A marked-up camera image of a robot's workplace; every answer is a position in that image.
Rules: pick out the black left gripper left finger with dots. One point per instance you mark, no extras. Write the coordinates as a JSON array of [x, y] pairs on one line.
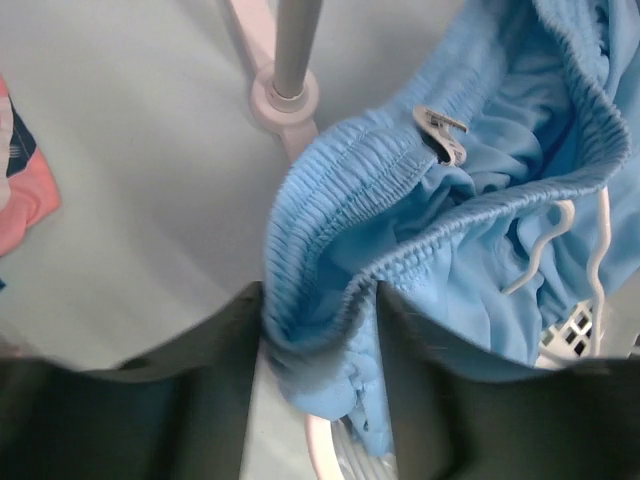
[[178, 411]]

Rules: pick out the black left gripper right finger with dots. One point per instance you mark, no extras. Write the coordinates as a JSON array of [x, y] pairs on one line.
[[458, 411]]

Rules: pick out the light blue shorts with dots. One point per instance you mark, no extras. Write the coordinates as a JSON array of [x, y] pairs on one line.
[[473, 191]]

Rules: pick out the pink shark print shorts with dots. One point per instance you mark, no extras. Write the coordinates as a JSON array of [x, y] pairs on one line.
[[29, 192]]

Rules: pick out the white plastic laundry basket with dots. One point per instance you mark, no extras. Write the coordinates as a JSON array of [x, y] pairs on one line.
[[590, 333]]

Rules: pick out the metal clothes rack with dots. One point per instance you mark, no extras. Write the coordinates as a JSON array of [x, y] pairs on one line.
[[284, 94]]

